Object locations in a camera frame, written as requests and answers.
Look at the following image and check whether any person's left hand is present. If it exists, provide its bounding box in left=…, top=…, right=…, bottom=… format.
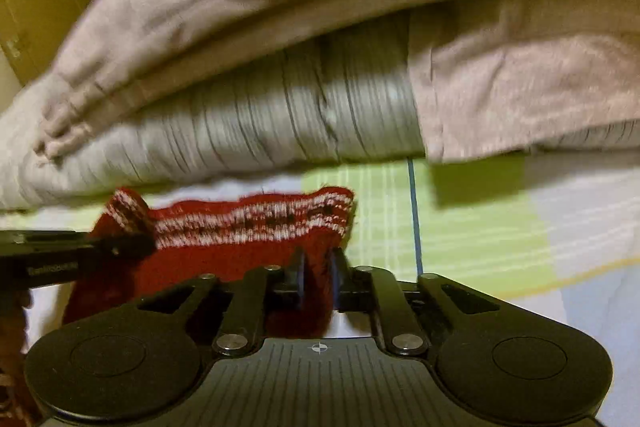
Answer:
left=0, top=296, right=32, bottom=378

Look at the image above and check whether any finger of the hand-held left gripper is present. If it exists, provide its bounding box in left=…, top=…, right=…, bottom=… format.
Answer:
left=86, top=229, right=156, bottom=259

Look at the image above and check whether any red knitted sweater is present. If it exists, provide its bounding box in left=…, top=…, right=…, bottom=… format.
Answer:
left=62, top=187, right=357, bottom=340

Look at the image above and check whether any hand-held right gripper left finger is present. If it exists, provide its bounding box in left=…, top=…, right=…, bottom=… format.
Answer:
left=135, top=248, right=307, bottom=355

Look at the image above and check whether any light pink pillow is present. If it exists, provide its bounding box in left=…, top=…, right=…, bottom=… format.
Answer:
left=409, top=0, right=640, bottom=164

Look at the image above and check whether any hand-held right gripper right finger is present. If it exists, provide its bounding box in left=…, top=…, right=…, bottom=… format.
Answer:
left=330, top=248, right=507, bottom=356

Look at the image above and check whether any checkered bedsheet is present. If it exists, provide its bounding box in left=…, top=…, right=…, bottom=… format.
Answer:
left=0, top=152, right=640, bottom=427

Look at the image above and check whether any grey striped quilt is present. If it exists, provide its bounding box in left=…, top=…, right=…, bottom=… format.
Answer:
left=0, top=14, right=640, bottom=212

